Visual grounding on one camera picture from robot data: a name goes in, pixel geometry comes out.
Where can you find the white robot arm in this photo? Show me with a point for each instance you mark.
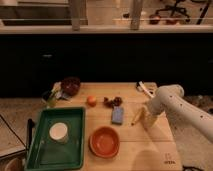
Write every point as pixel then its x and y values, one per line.
pixel 170 97

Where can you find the black office chair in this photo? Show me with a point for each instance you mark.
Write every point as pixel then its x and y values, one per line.
pixel 173 9

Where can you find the green plastic tray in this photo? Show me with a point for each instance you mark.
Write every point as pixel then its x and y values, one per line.
pixel 49 154

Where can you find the dark red bowl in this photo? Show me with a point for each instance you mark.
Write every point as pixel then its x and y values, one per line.
pixel 71 85

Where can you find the orange fruit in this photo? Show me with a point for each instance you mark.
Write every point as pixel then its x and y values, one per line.
pixel 91 101

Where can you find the dark grape bunch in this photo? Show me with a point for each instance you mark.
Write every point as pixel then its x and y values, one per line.
pixel 117 101

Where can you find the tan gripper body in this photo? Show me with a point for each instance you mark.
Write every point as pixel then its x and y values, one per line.
pixel 148 119

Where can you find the yellow banana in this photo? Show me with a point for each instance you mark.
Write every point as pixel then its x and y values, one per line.
pixel 138 116

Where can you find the blue sponge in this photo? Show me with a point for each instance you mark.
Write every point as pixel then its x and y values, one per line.
pixel 117 115

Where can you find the white handled knife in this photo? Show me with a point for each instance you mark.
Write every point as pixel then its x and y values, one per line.
pixel 141 87

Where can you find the red orange bowl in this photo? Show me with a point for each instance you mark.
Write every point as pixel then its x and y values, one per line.
pixel 104 142

